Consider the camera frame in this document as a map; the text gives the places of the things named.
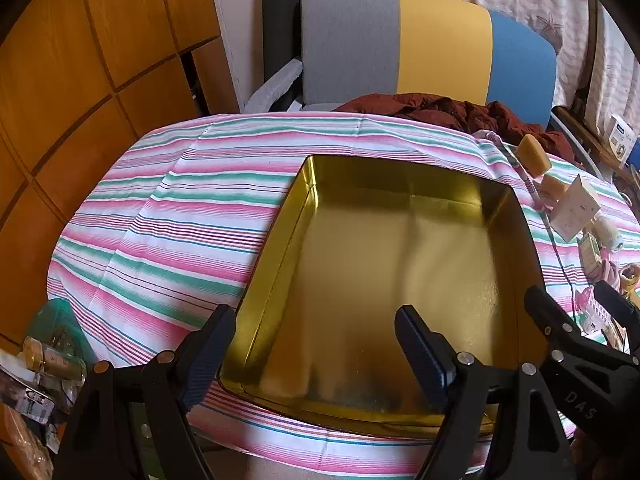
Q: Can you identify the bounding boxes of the small yellow object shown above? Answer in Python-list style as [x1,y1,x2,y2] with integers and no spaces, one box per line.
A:
[620,265,640,296]

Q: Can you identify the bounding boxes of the orange plastic bag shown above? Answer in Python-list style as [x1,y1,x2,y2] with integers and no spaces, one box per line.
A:
[0,405,53,480]

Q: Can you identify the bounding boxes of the green cracker packet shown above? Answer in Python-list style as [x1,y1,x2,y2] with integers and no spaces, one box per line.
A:
[579,234,606,278]

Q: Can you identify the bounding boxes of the gold tin box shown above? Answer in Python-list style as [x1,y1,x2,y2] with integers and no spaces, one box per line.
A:
[217,155,548,438]

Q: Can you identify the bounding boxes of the small glass bottle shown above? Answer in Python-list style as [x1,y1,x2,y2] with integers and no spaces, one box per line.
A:
[42,350,87,381]

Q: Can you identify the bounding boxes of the dark yellow sponge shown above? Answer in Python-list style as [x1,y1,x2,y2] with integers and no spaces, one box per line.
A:
[516,135,552,177]

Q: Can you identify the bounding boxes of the pink white small packet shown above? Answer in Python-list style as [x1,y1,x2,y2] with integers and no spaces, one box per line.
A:
[577,290,613,333]

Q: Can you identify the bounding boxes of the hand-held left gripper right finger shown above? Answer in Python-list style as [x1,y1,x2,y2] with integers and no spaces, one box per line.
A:
[394,304,576,480]

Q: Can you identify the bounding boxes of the light yellow sponge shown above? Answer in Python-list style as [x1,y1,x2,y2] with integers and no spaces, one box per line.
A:
[539,176,571,211]

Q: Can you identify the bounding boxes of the printed blister package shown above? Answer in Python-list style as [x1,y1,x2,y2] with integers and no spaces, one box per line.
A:
[0,355,56,423]

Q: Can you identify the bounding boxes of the small white carton box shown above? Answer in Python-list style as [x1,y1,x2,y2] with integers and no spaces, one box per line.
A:
[550,174,601,242]

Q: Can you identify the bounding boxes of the grey yellow blue chair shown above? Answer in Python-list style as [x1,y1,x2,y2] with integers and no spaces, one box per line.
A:
[245,0,596,166]

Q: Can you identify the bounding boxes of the black rolled mat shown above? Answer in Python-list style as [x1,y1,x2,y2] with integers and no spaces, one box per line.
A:
[262,0,305,106]

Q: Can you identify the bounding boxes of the striped tablecloth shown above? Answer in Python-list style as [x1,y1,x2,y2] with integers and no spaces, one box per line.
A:
[45,112,640,478]

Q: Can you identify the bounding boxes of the red-brown jacket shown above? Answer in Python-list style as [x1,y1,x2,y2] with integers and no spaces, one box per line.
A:
[332,92,583,163]

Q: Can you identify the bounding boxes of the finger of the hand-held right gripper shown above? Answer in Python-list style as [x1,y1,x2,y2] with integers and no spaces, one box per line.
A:
[524,285,632,370]
[594,280,640,356]

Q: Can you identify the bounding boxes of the cream and blue rolled sock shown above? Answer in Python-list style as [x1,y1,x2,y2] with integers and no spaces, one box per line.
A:
[595,215,625,251]

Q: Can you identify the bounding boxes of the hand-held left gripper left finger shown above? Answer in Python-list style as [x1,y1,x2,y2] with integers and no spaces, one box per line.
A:
[52,304,237,480]

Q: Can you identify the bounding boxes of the blue white box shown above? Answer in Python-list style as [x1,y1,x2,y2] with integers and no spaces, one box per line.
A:
[602,114,640,163]

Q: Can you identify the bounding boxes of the wooden cabinet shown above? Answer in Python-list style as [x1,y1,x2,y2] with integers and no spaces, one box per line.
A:
[0,0,241,346]

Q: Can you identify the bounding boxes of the wooden side shelf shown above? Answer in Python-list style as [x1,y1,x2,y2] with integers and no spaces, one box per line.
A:
[552,105,640,186]

